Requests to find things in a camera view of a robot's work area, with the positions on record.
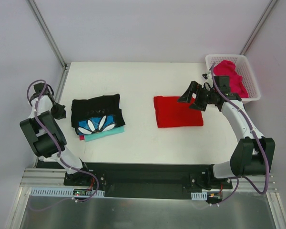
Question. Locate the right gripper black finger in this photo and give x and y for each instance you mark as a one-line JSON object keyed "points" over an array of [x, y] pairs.
{"points": [[193, 88], [199, 105]]}

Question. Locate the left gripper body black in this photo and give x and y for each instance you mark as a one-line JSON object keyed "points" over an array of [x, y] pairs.
{"points": [[59, 111]]}

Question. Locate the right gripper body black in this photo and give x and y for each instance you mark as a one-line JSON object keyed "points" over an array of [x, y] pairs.
{"points": [[198, 96]]}

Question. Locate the black flower t shirt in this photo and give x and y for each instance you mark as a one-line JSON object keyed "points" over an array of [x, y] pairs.
{"points": [[96, 115]]}

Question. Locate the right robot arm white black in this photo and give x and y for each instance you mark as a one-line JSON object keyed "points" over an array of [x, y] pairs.
{"points": [[253, 155]]}

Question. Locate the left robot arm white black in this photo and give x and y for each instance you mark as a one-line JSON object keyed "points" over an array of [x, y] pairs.
{"points": [[44, 135]]}

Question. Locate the crumpled magenta t shirt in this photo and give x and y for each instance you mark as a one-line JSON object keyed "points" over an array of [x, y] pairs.
{"points": [[227, 68]]}

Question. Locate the white plastic basket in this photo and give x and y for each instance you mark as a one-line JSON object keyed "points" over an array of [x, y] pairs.
{"points": [[243, 68]]}

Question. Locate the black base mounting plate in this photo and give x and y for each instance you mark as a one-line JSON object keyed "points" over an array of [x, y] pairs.
{"points": [[155, 181]]}

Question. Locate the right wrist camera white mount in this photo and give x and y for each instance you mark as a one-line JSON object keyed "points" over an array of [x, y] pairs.
{"points": [[206, 75]]}

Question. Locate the aluminium front frame rail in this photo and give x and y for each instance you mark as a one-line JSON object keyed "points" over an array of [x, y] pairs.
{"points": [[41, 177]]}

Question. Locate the left aluminium corner post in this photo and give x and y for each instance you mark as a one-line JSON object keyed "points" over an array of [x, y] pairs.
{"points": [[47, 33]]}

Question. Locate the aluminium corner post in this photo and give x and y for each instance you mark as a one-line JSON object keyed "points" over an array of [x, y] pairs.
{"points": [[271, 5], [47, 33]]}

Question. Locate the left white cable duct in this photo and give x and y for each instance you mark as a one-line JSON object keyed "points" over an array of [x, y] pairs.
{"points": [[60, 192]]}

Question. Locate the white cable duct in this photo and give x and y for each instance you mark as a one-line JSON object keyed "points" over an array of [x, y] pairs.
{"points": [[199, 196], [60, 192]]}

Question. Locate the right white cable duct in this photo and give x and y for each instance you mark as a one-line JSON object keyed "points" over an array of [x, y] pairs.
{"points": [[199, 196]]}

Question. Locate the right aluminium corner post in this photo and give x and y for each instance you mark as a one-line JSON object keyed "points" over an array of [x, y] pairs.
{"points": [[271, 5]]}

